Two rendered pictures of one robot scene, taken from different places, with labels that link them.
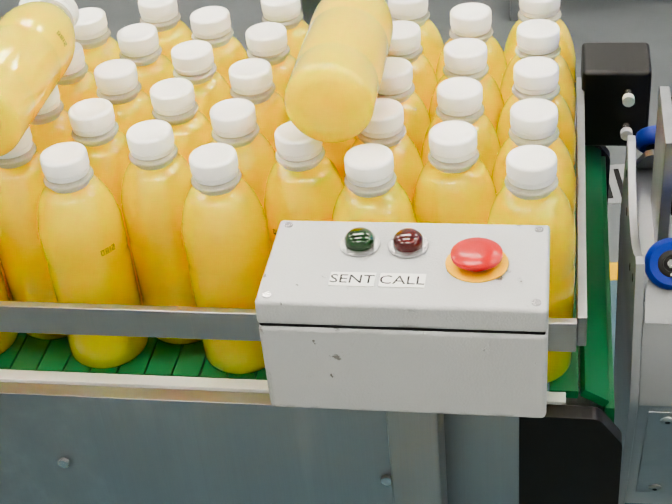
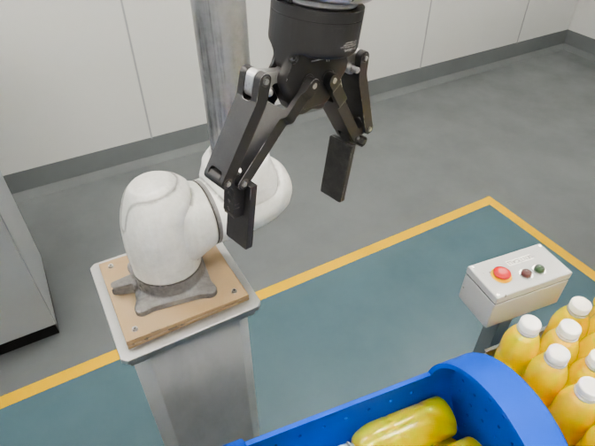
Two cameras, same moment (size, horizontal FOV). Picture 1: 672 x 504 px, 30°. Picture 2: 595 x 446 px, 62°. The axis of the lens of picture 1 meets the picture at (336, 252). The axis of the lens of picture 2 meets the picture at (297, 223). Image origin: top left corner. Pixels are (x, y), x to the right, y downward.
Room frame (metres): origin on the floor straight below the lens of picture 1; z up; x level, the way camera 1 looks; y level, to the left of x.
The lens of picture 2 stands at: (1.06, -0.86, 1.87)
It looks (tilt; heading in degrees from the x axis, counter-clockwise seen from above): 41 degrees down; 146
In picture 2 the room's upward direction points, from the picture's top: straight up
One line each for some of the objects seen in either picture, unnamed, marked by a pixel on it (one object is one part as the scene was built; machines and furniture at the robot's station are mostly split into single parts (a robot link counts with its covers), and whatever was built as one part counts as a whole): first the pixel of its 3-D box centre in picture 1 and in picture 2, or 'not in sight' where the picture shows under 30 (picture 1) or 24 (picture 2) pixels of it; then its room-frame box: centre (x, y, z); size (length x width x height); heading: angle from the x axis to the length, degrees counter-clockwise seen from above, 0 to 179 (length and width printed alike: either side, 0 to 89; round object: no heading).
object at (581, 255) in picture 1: (580, 194); not in sight; (0.97, -0.23, 0.96); 0.40 x 0.01 x 0.03; 168
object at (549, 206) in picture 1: (530, 272); (514, 356); (0.81, -0.16, 1.00); 0.07 x 0.07 x 0.19
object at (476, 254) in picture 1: (476, 256); (501, 273); (0.70, -0.10, 1.11); 0.04 x 0.04 x 0.01
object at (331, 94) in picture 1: (345, 49); not in sight; (0.96, -0.03, 1.14); 0.19 x 0.07 x 0.07; 168
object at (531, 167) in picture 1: (531, 166); (529, 325); (0.81, -0.16, 1.10); 0.04 x 0.04 x 0.02
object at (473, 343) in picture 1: (409, 315); (513, 284); (0.71, -0.05, 1.05); 0.20 x 0.10 x 0.10; 78
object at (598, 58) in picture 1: (613, 101); not in sight; (1.15, -0.31, 0.95); 0.10 x 0.07 x 0.10; 168
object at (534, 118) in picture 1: (533, 118); (558, 355); (0.89, -0.17, 1.10); 0.04 x 0.04 x 0.02
